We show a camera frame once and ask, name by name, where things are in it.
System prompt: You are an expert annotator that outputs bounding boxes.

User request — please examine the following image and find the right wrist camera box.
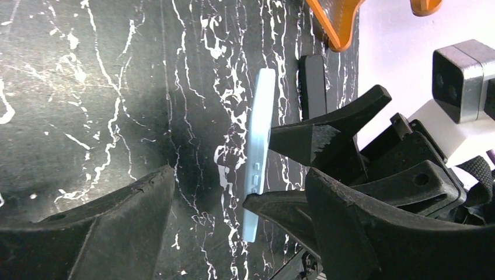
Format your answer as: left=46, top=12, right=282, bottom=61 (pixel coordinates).
left=432, top=39, right=494, bottom=124

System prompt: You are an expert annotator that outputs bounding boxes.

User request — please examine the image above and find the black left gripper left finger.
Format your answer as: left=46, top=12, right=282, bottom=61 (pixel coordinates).
left=1, top=165, right=175, bottom=279

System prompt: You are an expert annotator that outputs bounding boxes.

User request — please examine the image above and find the light blue phone case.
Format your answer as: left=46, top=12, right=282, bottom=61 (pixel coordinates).
left=242, top=68, right=277, bottom=243

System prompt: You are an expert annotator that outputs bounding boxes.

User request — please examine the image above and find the orange wooden shelf rack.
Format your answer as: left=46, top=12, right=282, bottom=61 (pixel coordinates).
left=307, top=0, right=442, bottom=53

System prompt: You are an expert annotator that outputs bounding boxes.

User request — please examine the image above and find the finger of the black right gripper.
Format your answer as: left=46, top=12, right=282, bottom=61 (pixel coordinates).
left=269, top=85, right=392, bottom=185
left=243, top=190, right=321, bottom=259

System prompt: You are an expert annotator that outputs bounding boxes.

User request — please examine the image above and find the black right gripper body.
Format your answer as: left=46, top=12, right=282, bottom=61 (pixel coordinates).
left=351, top=113, right=466, bottom=216

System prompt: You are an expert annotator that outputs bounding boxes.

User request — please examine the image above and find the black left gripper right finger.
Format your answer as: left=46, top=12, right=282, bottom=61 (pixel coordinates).
left=305, top=168, right=494, bottom=279

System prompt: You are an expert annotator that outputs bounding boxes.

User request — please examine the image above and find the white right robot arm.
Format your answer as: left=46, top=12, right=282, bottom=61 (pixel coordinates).
left=243, top=85, right=494, bottom=274

